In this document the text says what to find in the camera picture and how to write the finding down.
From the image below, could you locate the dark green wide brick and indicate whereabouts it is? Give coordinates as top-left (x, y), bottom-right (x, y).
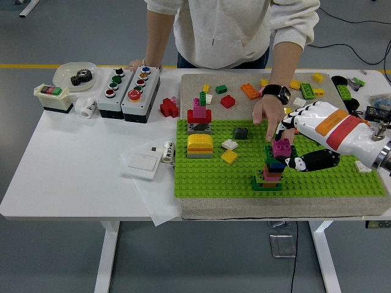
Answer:
top-left (264, 145), bottom-right (299, 164)

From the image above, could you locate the white table leg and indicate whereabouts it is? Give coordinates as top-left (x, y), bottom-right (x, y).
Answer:
top-left (308, 220), bottom-right (342, 293)
top-left (93, 221), bottom-right (120, 293)

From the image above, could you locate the person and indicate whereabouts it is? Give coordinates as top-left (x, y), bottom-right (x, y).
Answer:
top-left (125, 0), bottom-right (321, 143)

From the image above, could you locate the green long brick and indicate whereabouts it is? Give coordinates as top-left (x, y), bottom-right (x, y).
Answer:
top-left (336, 84), bottom-right (352, 100)
top-left (300, 82), bottom-right (315, 99)

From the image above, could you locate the orange long brick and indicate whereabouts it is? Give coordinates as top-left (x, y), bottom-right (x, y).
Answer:
top-left (240, 82), bottom-right (260, 101)

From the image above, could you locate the pink sloped brick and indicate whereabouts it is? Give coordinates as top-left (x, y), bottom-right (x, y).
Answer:
top-left (262, 167), bottom-right (284, 181)

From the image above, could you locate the yellow square brick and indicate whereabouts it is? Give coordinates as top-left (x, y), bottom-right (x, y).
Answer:
top-left (220, 149), bottom-right (239, 165)

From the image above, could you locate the table control label box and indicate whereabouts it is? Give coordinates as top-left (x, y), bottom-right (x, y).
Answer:
top-left (365, 220), bottom-right (391, 230)

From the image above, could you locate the person's left hand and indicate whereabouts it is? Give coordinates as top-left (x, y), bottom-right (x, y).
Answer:
top-left (252, 97), bottom-right (296, 143)

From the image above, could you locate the white labelled pipe fitting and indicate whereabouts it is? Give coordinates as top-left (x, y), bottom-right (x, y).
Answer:
top-left (150, 140), bottom-right (175, 164)

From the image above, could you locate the black floor cable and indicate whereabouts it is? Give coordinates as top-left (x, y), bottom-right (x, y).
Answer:
top-left (308, 41), bottom-right (391, 65)
top-left (319, 7), bottom-right (391, 25)

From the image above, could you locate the grey and green tool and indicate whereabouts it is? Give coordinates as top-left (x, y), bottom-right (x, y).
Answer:
top-left (346, 77), bottom-right (367, 92)

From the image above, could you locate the white frame beam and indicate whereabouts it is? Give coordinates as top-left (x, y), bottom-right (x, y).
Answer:
top-left (13, 0), bottom-right (40, 18)

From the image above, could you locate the white plastic dish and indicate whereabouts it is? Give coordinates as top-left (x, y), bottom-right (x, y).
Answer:
top-left (53, 62), bottom-right (98, 92)

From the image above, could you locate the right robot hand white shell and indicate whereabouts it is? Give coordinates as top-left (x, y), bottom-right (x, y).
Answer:
top-left (274, 101), bottom-right (389, 172)

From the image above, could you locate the red cross-shaped brick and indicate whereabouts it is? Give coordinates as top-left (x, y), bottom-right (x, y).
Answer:
top-left (159, 96), bottom-right (180, 118)

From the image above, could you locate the magenta square brick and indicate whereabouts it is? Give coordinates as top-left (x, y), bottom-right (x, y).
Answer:
top-left (272, 139), bottom-right (293, 158)

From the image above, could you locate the grey emergency stop box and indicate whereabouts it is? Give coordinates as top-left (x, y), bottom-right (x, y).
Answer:
top-left (121, 65), bottom-right (161, 125)

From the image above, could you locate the clear plastic bag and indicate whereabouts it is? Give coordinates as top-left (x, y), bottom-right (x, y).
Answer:
top-left (368, 93), bottom-right (391, 107)

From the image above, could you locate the beige switch box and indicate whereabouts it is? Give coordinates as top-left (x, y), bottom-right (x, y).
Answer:
top-left (33, 84), bottom-right (75, 114)

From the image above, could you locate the black electronic device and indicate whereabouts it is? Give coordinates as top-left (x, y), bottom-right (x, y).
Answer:
top-left (365, 106), bottom-right (391, 123)

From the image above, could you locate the black wrist watch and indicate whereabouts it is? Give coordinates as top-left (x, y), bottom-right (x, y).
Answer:
top-left (261, 84), bottom-right (291, 105)

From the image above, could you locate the grey arch brick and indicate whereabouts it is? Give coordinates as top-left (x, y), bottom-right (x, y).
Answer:
top-left (187, 121), bottom-right (212, 136)

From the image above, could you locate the green square frame brick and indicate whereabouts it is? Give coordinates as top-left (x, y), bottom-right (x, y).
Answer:
top-left (252, 175), bottom-right (287, 192)

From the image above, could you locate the black hanging cable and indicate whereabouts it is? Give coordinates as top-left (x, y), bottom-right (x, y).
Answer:
top-left (289, 220), bottom-right (299, 293)

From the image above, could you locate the dark grey square brick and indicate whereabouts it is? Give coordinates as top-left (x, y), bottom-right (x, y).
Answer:
top-left (232, 126), bottom-right (249, 140)

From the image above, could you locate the white pipe tee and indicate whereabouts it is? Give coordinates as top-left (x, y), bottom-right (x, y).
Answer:
top-left (74, 96), bottom-right (98, 119)

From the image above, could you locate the person's right hand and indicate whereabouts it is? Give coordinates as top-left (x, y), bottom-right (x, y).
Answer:
top-left (125, 59), bottom-right (145, 71)

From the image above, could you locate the metal floor plate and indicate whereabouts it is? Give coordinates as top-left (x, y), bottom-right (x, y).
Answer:
top-left (269, 233), bottom-right (296, 259)

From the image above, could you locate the white square brick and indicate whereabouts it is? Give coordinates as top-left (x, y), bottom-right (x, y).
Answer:
top-left (354, 160), bottom-right (372, 174)

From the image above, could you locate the yellow domed brick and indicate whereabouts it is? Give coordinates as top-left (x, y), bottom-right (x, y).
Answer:
top-left (186, 133), bottom-right (214, 150)

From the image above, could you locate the white wall switch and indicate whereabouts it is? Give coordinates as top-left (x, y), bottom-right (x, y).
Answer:
top-left (122, 151), bottom-right (162, 181)

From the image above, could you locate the red wide brick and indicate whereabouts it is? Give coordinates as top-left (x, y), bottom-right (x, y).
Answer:
top-left (186, 109), bottom-right (213, 125)

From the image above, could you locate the white paper sheet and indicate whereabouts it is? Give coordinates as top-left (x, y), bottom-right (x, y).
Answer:
top-left (119, 146), bottom-right (184, 227)

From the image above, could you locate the black gear stack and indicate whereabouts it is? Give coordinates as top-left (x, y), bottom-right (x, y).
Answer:
top-left (70, 69), bottom-right (94, 87)

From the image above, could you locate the green studded baseplate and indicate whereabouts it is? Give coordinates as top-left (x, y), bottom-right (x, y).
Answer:
top-left (174, 117), bottom-right (386, 198)

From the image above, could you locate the grey four-button box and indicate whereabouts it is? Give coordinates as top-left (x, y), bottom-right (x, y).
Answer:
top-left (96, 67), bottom-right (134, 119)

